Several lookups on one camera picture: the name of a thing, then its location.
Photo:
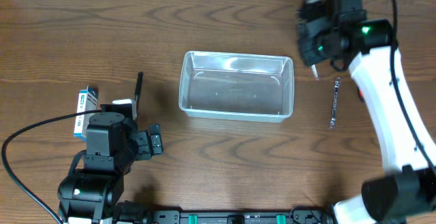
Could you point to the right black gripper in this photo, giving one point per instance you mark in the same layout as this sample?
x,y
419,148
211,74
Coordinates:
x,y
307,47

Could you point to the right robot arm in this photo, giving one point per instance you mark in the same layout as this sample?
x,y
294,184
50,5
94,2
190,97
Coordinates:
x,y
407,187

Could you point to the clear plastic container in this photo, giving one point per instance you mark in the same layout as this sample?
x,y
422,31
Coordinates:
x,y
235,86

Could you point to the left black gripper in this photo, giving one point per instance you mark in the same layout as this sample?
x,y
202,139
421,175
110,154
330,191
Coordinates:
x,y
137,105

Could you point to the silver ratchet wrench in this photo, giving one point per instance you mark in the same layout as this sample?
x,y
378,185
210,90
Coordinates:
x,y
337,83

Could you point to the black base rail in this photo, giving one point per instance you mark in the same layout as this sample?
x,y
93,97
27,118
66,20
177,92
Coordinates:
x,y
297,215

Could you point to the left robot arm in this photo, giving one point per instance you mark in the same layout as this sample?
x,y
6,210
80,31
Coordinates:
x,y
95,182

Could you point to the red black cutting pliers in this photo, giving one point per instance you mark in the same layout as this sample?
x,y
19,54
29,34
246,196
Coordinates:
x,y
360,95

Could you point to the blue white cardboard box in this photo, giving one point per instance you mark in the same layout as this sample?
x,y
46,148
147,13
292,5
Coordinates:
x,y
87,100

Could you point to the black yellow precision screwdriver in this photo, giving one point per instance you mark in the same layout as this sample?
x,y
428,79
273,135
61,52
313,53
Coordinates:
x,y
314,70

